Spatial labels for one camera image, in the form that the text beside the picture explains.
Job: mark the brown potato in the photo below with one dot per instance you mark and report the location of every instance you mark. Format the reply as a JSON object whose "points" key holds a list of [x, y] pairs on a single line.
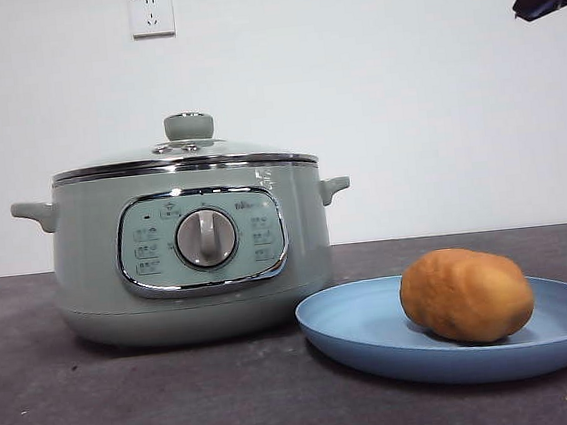
{"points": [[467, 295]]}

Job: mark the glass lid with green knob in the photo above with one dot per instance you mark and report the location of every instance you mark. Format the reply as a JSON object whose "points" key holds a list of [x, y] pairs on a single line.
{"points": [[189, 128]]}

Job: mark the blue round plate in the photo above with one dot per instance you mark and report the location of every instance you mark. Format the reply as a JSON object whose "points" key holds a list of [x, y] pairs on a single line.
{"points": [[355, 331]]}

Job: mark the pale green electric steamer pot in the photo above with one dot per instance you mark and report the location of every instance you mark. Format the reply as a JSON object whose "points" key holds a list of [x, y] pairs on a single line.
{"points": [[91, 251]]}

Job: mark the white wall socket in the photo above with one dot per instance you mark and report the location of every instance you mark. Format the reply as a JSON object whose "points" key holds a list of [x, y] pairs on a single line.
{"points": [[152, 14]]}

